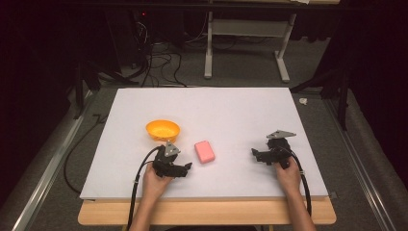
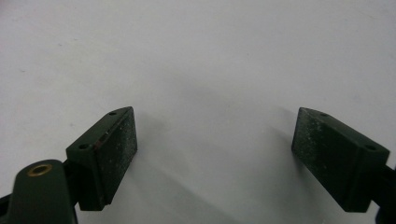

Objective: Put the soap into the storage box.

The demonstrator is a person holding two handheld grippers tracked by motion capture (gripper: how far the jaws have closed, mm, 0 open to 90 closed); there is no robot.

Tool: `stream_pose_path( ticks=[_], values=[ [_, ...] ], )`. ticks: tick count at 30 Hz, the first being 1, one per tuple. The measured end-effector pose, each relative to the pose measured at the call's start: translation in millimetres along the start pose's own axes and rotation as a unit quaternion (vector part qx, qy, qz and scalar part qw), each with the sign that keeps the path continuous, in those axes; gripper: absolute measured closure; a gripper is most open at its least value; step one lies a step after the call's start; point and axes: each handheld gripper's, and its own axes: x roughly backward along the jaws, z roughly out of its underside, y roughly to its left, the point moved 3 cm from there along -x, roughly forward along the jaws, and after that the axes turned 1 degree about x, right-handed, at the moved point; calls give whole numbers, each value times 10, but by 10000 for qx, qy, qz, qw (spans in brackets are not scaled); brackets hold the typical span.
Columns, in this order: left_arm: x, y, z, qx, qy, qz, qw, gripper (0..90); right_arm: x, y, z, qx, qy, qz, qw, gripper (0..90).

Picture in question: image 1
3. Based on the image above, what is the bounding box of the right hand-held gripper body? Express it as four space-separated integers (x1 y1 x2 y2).
261 129 297 170

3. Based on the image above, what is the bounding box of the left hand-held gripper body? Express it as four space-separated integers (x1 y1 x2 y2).
152 141 190 179

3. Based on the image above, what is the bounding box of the pink soap bar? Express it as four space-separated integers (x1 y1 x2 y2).
193 140 217 165

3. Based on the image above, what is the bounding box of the orange plastic bowl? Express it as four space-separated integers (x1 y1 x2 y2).
145 119 181 143

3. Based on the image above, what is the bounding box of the person's left hand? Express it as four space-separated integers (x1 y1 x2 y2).
141 162 174 202

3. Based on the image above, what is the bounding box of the person's right hand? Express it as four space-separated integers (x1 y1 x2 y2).
273 156 303 195

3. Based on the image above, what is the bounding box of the black metal stand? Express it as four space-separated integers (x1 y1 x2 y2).
290 41 354 132
65 18 140 120

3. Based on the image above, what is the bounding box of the dark computer tower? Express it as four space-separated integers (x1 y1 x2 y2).
105 9 155 70

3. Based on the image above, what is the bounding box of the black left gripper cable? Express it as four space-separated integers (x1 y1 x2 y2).
126 144 166 231

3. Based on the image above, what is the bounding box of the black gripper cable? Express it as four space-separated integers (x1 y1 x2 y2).
278 144 313 218
126 144 166 231

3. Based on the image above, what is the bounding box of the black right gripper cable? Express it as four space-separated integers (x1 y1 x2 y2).
278 144 313 218

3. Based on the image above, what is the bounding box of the aluminium floor rail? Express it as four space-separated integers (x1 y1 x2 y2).
321 97 398 231
11 90 97 231

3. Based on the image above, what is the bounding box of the black floor cable bundle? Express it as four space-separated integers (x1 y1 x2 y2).
128 18 189 89

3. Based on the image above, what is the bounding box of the white metal desk frame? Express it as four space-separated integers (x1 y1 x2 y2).
203 11 298 84

